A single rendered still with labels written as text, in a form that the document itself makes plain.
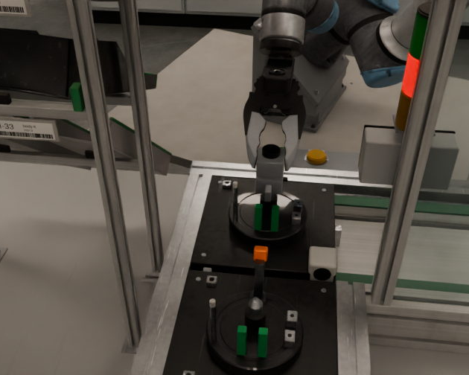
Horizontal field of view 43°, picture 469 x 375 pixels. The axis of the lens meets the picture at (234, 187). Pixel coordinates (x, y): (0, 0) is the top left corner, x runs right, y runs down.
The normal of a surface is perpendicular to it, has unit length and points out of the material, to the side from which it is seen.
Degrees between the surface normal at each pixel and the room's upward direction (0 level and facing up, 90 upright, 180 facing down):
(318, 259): 0
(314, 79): 44
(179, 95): 0
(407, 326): 90
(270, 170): 90
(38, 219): 0
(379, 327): 90
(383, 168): 90
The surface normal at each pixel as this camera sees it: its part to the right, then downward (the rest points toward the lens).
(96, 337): 0.00, -0.78
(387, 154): -0.12, 0.61
